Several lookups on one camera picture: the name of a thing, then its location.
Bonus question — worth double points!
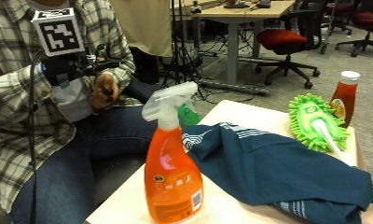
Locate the white marker cube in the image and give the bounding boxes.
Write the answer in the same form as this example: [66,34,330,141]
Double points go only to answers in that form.
[30,7,87,58]

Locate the person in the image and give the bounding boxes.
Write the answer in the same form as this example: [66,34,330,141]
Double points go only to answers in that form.
[108,0,175,86]
[0,0,163,224]

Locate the black tripod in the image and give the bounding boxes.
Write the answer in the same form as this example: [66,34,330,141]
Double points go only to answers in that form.
[160,0,204,90]

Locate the black seat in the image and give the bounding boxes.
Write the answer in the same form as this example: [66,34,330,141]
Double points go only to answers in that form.
[88,152,148,208]

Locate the orange spray bottle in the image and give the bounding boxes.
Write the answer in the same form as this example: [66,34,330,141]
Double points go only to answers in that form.
[140,81,205,224]

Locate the wooden desk with grey legs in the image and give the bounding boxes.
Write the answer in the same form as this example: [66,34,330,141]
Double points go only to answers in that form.
[169,0,297,97]

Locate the red office chair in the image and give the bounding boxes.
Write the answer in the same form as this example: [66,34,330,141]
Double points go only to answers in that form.
[325,0,373,58]
[253,0,329,90]

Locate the dark blue striped cloth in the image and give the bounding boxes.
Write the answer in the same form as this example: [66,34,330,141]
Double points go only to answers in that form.
[180,121,373,224]

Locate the green microfibre duster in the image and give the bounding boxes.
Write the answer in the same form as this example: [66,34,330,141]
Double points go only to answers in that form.
[288,92,373,205]

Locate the red sauce bottle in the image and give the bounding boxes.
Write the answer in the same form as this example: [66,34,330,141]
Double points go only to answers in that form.
[329,70,362,129]

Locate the black glove cable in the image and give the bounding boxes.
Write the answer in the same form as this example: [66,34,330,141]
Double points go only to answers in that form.
[27,49,47,224]

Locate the black floor cables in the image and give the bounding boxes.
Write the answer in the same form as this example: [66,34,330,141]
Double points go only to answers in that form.
[192,78,258,105]

